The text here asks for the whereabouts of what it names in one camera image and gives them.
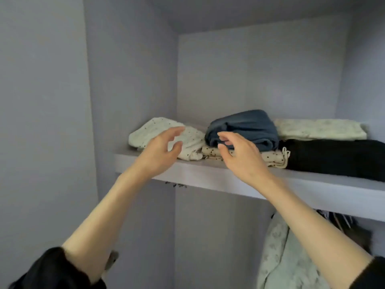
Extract person's left hand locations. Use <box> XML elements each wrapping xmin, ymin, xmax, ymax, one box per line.
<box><xmin>135</xmin><ymin>126</ymin><xmax>186</xmax><ymax>178</ymax></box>

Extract person's right forearm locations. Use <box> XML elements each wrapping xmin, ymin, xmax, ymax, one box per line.
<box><xmin>259</xmin><ymin>174</ymin><xmax>385</xmax><ymax>289</ymax></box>

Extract light grey wardrobe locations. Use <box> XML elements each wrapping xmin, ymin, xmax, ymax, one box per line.
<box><xmin>0</xmin><ymin>0</ymin><xmax>385</xmax><ymax>289</ymax></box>

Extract person's left forearm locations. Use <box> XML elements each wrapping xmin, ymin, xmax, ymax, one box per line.
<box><xmin>9</xmin><ymin>165</ymin><xmax>157</xmax><ymax>289</ymax></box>

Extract blue denim jeans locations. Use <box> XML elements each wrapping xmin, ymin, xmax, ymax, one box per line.
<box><xmin>205</xmin><ymin>109</ymin><xmax>280</xmax><ymax>152</ymax></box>

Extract black fur-trimmed jacket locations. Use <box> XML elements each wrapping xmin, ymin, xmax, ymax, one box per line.
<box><xmin>343</xmin><ymin>214</ymin><xmax>374</xmax><ymax>253</ymax></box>

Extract cream polka dot pants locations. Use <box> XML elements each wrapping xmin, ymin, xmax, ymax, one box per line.
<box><xmin>201</xmin><ymin>144</ymin><xmax>291</xmax><ymax>169</ymax></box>

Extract person's right hand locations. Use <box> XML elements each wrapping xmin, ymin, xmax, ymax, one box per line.
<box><xmin>217</xmin><ymin>131</ymin><xmax>274</xmax><ymax>189</ymax></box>

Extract beige patterned pants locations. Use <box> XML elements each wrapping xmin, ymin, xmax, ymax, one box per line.
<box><xmin>275</xmin><ymin>118</ymin><xmax>368</xmax><ymax>141</ymax></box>

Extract white polka dot pants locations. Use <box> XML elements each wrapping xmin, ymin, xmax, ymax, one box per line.
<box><xmin>128</xmin><ymin>117</ymin><xmax>207</xmax><ymax>161</ymax></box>

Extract grey wardrobe shelf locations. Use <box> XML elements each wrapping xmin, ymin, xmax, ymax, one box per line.
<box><xmin>114</xmin><ymin>147</ymin><xmax>385</xmax><ymax>223</ymax></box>

